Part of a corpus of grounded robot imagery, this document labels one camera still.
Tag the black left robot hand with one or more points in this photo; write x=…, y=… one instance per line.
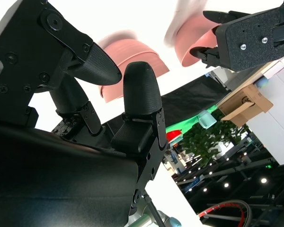
x=215, y=16

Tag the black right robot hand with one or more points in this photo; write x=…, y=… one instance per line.
x=49, y=177

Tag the pink plastic bowl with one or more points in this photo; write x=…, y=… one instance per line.
x=196, y=35
x=162, y=66
x=132, y=49

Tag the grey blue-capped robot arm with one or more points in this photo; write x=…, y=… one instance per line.
x=165, y=220

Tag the black backdrop cloth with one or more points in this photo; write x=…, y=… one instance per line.
x=191, y=94

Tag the brown cardboard box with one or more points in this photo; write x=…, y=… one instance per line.
x=248, y=104

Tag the teal plastic cup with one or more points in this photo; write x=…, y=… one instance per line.
x=207, y=119

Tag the green cloth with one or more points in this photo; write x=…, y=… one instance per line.
x=187, y=120

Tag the black metal rod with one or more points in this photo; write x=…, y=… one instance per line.
x=153, y=208

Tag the white cabinet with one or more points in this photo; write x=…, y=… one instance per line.
x=274, y=123

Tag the green leafy plant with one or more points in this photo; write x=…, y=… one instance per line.
x=203, y=142

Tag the red round object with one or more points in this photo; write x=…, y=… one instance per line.
x=173, y=136

